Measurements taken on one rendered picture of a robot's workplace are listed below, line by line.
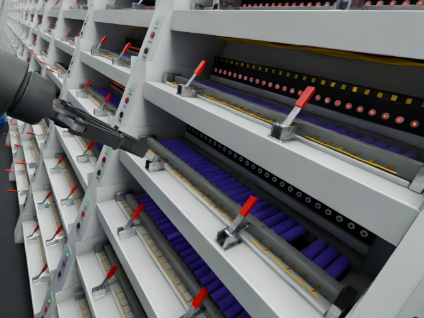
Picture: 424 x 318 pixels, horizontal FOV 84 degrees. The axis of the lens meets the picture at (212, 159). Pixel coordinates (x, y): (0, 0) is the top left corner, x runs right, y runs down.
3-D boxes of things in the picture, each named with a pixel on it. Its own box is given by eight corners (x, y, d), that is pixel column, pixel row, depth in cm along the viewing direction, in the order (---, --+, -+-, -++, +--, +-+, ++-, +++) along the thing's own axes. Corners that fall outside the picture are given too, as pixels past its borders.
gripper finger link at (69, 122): (50, 100, 37) (53, 108, 34) (83, 116, 41) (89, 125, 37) (43, 113, 37) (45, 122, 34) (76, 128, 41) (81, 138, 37)
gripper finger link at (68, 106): (65, 101, 39) (66, 103, 38) (124, 132, 47) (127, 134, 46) (52, 122, 39) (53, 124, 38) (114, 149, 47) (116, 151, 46)
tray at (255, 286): (305, 382, 27) (338, 332, 23) (118, 159, 67) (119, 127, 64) (368, 296, 40) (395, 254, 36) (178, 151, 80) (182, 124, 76)
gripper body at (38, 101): (2, 105, 38) (63, 130, 45) (4, 122, 32) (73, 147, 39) (26, 65, 38) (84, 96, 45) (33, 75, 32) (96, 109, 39)
